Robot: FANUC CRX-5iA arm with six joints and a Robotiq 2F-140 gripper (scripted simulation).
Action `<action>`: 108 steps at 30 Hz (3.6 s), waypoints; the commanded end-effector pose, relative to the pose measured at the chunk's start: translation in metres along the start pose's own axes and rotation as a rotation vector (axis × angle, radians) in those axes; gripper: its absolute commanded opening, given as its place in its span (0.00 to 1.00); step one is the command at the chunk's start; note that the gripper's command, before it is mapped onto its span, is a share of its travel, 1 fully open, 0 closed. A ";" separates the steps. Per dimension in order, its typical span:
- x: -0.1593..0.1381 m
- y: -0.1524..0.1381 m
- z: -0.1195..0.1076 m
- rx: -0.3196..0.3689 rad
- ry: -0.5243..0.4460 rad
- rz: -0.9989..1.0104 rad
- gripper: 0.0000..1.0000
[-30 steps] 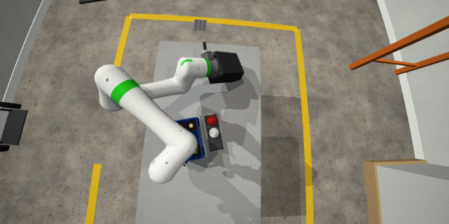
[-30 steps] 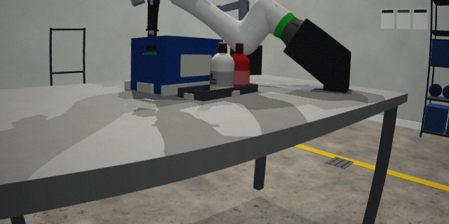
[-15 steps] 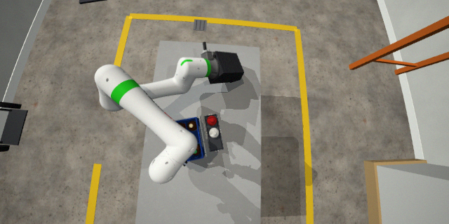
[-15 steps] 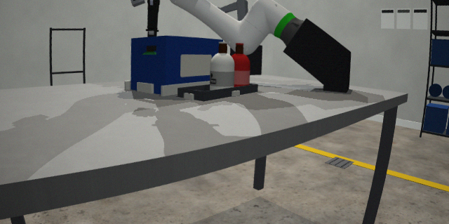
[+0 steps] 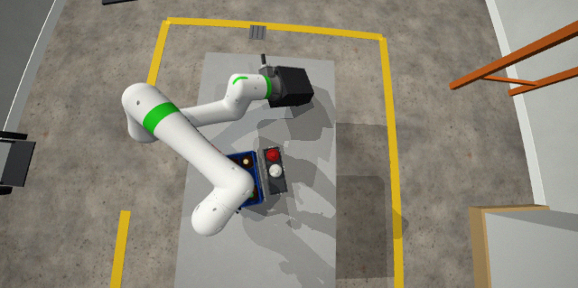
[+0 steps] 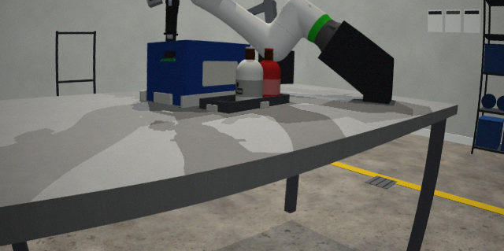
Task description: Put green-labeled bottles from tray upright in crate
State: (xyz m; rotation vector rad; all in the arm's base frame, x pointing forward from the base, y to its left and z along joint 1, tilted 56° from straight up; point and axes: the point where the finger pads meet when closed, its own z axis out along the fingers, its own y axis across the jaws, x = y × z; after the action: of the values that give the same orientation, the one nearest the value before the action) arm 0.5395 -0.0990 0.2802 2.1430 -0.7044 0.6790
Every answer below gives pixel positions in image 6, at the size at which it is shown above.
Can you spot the red bottle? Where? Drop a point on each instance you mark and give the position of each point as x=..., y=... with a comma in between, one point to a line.
x=271, y=75

